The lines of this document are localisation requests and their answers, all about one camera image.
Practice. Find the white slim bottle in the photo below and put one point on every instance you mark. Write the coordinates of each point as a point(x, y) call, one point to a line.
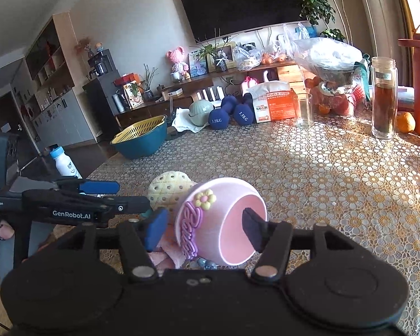
point(119, 103)

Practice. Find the black flat television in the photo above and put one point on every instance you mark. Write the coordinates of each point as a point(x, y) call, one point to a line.
point(241, 3)

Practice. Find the plant in dotted vase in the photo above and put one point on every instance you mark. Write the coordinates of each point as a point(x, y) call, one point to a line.
point(221, 64)

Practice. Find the crumpled clear plastic bag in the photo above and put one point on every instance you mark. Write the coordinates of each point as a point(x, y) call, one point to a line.
point(329, 54)

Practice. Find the bag of small oranges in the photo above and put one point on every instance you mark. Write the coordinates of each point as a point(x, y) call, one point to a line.
point(273, 58)

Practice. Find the orange tissue box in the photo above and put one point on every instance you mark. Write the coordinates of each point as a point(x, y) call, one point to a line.
point(276, 106)

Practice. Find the blue dumbbell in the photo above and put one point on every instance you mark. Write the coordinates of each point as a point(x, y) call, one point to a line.
point(243, 113)
point(218, 115)

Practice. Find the clear drinking glass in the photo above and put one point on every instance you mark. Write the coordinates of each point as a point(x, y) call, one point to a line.
point(303, 112)

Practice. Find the clear bag of snacks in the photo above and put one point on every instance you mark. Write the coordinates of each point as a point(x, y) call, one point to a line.
point(246, 57)

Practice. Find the large photo frame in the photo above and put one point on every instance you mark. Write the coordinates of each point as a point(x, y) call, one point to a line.
point(227, 54)

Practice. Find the small bird figurine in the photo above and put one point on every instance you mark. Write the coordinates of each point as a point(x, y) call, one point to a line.
point(98, 47)

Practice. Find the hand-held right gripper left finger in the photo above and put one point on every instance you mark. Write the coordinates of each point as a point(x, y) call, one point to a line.
point(155, 227)

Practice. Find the printed snack bag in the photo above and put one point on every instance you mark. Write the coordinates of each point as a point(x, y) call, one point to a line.
point(132, 95)

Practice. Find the white cloth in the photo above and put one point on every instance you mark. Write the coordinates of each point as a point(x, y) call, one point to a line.
point(182, 122)

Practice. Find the yellow curtain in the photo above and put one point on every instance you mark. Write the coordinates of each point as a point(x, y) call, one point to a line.
point(406, 0)

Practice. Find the orange fruit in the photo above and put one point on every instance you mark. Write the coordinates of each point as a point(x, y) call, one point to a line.
point(405, 121)

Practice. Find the person's left hand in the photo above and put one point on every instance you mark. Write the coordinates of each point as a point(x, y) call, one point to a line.
point(1, 231)

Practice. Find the pink bowl with flower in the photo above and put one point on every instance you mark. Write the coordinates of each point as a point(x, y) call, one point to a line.
point(217, 224)

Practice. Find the white slatted stand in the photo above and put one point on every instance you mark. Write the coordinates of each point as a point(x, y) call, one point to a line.
point(210, 94)

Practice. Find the pink bear figure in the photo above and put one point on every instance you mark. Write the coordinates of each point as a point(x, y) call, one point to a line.
point(177, 64)

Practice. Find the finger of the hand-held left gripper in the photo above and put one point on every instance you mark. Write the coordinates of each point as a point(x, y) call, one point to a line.
point(98, 186)
point(70, 210)

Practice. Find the wooden wall shelving unit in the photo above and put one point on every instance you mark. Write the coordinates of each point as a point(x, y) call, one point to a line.
point(52, 87)

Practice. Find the white blue spray bottle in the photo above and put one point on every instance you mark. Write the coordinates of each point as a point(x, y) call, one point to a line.
point(67, 164)

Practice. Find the small photo frame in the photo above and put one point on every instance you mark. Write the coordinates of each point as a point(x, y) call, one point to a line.
point(197, 64)

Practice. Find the teal basin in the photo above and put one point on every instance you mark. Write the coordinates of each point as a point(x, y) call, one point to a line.
point(141, 147)

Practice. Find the yellow strainer basket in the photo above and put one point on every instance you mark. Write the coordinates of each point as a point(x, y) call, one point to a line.
point(140, 127)

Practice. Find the glass bottle of tea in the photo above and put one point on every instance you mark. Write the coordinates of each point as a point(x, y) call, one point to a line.
point(384, 105)

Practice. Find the dark tall cabinet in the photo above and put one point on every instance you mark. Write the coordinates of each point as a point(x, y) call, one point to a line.
point(98, 112)

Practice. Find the tall green potted tree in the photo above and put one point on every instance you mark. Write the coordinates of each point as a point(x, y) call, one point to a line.
point(318, 7)

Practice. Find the dried flower bunch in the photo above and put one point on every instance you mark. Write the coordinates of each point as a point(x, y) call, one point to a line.
point(83, 45)

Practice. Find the bag of red apples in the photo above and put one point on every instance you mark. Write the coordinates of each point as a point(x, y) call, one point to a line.
point(339, 99)

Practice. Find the wooden television cabinet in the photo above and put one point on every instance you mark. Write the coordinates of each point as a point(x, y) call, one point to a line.
point(154, 106)

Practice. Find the green round pot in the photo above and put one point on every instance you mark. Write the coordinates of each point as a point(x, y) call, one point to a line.
point(200, 112)

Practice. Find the vase of dry twigs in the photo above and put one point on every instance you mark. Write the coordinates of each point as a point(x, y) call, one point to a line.
point(148, 87)

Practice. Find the black coffee machine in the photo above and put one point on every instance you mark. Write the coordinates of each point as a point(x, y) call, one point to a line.
point(99, 63)

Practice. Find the white flat box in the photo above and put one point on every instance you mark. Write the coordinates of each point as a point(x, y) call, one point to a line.
point(171, 94)

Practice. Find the blue box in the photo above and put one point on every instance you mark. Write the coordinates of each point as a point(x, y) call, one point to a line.
point(312, 31)

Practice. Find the orange gift box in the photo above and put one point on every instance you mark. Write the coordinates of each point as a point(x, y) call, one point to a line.
point(126, 78)

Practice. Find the small brown teapot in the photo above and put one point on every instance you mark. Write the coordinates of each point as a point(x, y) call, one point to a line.
point(160, 89)

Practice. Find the yellow perforated round pad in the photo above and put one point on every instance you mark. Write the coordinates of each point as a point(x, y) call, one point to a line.
point(169, 189)

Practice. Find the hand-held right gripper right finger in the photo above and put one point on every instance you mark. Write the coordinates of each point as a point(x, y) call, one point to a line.
point(253, 229)

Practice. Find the tall clear plastic bag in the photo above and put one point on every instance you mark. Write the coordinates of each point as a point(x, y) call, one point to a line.
point(295, 38)

